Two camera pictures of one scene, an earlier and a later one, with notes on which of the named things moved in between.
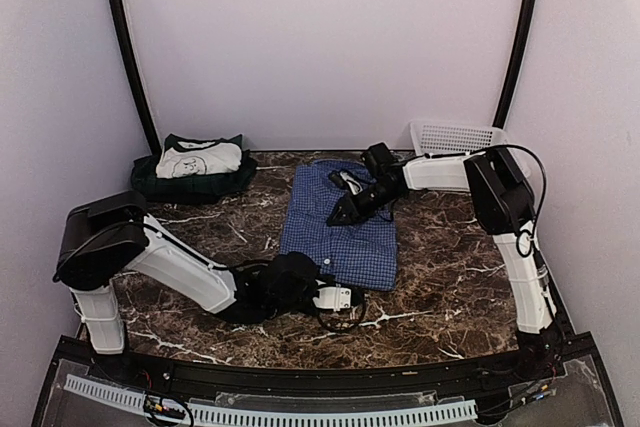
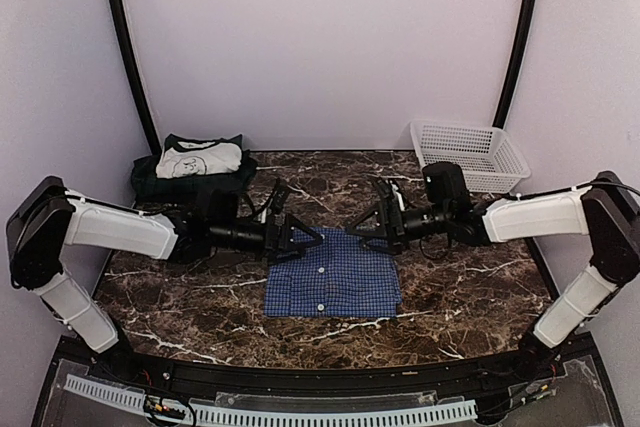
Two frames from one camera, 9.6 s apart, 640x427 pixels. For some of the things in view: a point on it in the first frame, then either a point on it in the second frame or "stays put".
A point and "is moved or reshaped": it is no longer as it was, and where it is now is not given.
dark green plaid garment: [188, 189] stays put
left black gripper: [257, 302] -> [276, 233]
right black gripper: [353, 212] -> [388, 213]
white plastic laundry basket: [459, 139] stays put
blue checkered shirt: [362, 253] is moved or reshaped
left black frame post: [125, 40] stays put
